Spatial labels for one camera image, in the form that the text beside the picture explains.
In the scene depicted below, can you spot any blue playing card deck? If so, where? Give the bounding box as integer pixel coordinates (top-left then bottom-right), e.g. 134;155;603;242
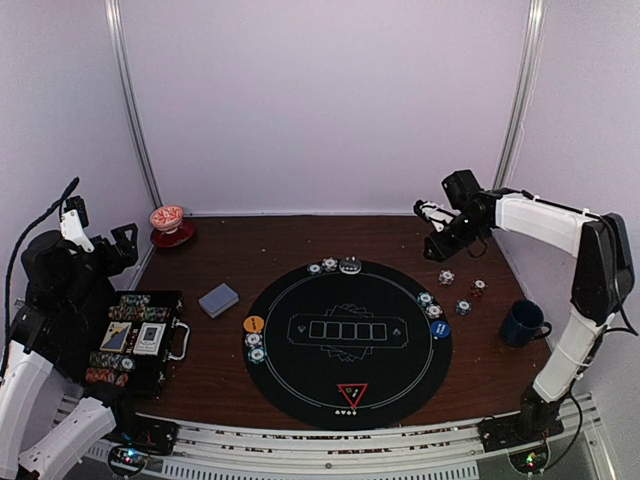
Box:
198;283;239;318

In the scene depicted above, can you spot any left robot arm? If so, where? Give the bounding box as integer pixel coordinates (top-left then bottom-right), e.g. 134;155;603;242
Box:
1;193;144;479

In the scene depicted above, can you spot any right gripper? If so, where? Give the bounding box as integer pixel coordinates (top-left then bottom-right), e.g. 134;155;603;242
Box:
426;212;488;262

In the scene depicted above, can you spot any blue round blind button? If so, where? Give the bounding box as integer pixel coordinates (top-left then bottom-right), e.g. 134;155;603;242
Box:
430;320;451;339

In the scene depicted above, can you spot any right aluminium frame post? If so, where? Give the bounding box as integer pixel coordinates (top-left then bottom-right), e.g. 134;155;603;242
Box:
491;0;548;190

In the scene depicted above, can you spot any red triangle marker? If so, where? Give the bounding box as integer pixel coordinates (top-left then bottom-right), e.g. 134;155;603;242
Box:
337;383;368;410

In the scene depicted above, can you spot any red patterned bowl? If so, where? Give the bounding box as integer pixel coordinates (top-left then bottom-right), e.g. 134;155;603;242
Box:
150;205;184;234

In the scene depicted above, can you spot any left aluminium frame post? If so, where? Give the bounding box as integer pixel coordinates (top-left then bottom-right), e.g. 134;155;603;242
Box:
104;0;162;208

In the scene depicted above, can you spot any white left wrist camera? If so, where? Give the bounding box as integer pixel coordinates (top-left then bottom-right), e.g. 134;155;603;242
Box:
60;196;94;253

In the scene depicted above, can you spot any card deck in case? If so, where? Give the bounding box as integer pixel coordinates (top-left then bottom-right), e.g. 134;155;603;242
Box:
99;321;132;354
133;323;166;356

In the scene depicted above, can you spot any blue white chip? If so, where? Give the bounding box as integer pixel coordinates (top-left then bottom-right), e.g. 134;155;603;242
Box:
321;257;338;272
425;304;443;320
244;332;263;349

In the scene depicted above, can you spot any clear acrylic dealer button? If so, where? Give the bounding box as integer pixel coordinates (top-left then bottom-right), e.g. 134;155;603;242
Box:
338;256;362;275

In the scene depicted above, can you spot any blue white chip top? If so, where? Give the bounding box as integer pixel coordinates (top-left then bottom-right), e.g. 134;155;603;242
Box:
321;257;338;272

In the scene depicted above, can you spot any dark blue mug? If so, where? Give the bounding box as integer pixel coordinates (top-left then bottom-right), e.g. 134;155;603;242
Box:
499;300;552;348

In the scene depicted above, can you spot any black white chip stack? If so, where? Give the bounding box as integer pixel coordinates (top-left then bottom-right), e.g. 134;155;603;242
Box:
438;269;455;286

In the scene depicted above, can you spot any front aluminium rail base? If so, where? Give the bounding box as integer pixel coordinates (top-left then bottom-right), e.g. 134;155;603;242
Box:
136;395;617;479

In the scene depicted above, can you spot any round black poker mat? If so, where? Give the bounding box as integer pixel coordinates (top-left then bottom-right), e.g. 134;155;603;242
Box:
242;262;453;430

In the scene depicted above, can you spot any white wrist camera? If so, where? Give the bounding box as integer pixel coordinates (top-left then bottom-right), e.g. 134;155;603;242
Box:
413;200;456;232
60;196;94;253

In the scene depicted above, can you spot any red white chip stack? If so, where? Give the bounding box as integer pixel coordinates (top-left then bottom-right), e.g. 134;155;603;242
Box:
471;279;487;297

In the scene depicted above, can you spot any green chip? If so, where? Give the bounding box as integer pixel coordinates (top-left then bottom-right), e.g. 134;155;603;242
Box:
307;263;323;275
247;346;267;364
417;291;434;307

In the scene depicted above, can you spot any aluminium frame post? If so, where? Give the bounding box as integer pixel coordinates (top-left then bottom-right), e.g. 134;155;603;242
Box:
491;0;548;190
104;0;162;208

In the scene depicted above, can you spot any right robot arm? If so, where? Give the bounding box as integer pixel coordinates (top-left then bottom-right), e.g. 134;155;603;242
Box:
413;170;637;442

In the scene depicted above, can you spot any green chip top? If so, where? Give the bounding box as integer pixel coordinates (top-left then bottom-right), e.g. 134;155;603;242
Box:
307;263;323;275

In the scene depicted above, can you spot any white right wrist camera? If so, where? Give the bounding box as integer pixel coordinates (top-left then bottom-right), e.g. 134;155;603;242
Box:
413;200;456;232

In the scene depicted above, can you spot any orange round blind button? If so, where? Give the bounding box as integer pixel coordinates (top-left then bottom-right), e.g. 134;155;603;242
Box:
242;315;265;334

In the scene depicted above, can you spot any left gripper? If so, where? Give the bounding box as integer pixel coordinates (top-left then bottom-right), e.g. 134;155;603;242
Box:
57;222;137;317

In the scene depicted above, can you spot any black poker chip case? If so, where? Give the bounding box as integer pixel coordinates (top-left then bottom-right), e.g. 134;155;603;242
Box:
54;290;188;399

